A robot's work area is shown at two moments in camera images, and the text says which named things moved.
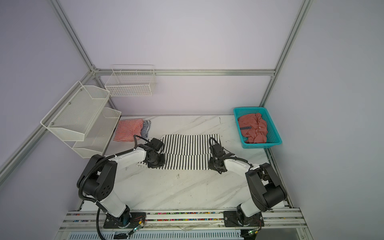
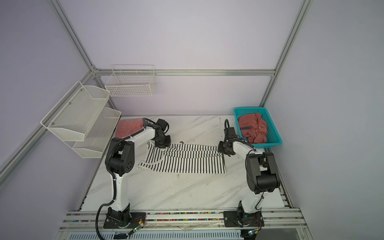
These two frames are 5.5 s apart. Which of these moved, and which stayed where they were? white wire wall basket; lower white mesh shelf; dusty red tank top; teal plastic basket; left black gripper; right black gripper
Moved: left black gripper; right black gripper
Stayed: teal plastic basket; white wire wall basket; dusty red tank top; lower white mesh shelf
